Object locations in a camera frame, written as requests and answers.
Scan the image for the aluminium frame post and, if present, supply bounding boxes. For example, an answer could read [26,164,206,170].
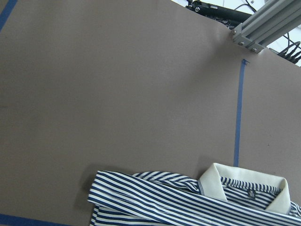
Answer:
[233,0,301,53]

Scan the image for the navy white striped polo shirt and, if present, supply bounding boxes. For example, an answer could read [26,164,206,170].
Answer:
[88,163,301,226]

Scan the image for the black clamp tool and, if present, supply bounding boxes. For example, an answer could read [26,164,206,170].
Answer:
[186,0,251,29]

